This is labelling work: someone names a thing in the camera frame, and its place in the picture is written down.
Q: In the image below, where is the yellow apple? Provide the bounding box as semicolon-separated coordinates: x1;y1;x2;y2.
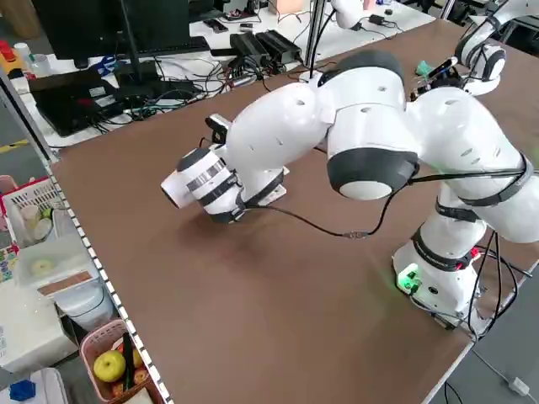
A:
93;350;128;384

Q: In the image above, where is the black finned power supply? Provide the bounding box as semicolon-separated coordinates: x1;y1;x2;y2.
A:
255;29;303;65
229;31;271;65

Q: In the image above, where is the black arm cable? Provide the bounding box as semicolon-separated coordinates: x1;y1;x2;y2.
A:
235;155;534;242

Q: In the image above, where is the clear plastic storage box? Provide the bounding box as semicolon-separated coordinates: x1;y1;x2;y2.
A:
16;238;102;295

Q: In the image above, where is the aluminium frame post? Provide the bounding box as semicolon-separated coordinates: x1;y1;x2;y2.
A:
304;0;328;72

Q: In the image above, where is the aluminium frame rail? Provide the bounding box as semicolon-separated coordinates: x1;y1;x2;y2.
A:
0;71;175;404

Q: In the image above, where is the pink plastic basket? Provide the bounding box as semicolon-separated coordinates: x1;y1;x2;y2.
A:
78;318;149;404

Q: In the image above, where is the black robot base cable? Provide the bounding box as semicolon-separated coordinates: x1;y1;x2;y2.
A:
462;230;539;338

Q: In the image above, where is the black computer monitor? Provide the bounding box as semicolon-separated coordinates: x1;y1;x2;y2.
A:
35;0;211;85

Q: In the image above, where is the white plastic basket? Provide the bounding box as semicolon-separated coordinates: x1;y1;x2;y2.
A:
0;175;72;250

